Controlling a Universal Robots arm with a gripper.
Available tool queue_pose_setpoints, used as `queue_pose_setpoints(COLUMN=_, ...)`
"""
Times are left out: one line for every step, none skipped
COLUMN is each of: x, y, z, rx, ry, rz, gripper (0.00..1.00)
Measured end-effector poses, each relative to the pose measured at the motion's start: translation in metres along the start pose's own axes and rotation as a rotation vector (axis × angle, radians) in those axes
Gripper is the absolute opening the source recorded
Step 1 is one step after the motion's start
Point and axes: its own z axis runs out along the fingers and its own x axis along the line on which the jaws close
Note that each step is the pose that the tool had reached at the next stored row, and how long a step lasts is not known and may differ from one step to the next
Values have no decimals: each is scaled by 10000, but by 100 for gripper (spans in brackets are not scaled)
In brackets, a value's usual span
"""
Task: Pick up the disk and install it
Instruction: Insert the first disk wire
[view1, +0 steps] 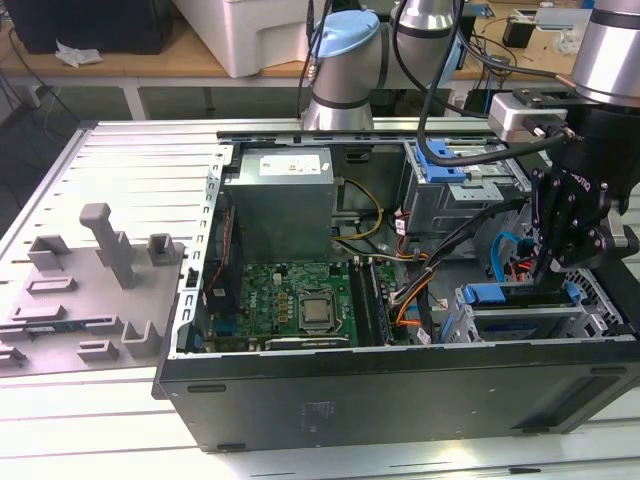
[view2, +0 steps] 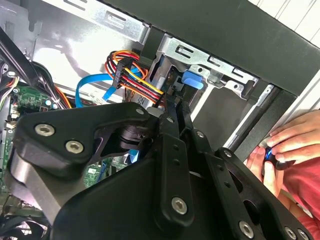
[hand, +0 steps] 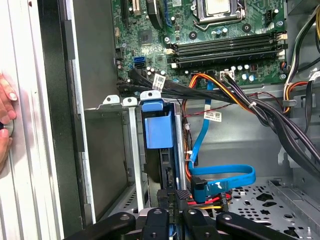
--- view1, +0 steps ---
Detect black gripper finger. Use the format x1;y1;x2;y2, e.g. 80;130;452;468
529;168;577;295
552;218;627;275

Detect orange red power wire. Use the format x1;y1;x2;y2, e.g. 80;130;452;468
509;254;539;284

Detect blue data wire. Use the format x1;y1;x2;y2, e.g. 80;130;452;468
492;232;534;286

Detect hard disk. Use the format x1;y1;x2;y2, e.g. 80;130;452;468
462;281;579;343

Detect metal disk bay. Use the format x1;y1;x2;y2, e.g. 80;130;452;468
452;199;626;347

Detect metal optical drive cage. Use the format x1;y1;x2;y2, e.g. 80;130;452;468
401;138;535;244

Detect clear plastic bags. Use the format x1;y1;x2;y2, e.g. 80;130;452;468
555;27;584;55

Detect blue plastic drive latch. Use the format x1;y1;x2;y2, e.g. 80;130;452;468
413;140;474;184

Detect flat white tray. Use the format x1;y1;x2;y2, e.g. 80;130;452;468
534;7;596;32

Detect small black box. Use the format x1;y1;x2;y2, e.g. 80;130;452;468
502;14;535;49

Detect RAM stick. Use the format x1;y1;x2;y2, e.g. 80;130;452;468
368;259;392;345
22;324;81;336

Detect silver CPU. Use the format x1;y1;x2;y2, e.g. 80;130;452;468
299;298;334;324

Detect black CPU socket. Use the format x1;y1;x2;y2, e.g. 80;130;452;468
293;288;342;335

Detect black PC case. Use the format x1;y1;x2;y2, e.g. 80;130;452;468
152;117;640;454

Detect black graphics card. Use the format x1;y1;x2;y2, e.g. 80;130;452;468
263;335;354;352

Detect grey power supply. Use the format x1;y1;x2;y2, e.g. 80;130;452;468
223;146;336;264

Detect green motherboard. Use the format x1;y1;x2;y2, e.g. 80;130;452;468
199;259;416;351

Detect large white box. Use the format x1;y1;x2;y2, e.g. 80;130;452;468
174;0;321;79

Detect wooden desk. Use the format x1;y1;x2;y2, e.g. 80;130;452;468
0;9;581;94

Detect grey parts rack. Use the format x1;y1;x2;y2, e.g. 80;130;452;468
0;202;190;380

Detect black monitor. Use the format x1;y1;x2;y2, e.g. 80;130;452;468
9;0;174;55

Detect crumpled white paper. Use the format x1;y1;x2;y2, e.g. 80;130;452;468
53;39;105;69

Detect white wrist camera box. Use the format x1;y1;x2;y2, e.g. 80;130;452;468
488;92;569;146

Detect black cable bundle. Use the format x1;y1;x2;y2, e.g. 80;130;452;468
392;197;531;301

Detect thick black camera cable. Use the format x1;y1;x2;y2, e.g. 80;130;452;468
392;0;576;169

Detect orange wire bundle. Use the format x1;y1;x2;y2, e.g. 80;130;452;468
393;277;432;329

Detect yellow wires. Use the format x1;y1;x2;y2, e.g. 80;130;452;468
330;177;385;242

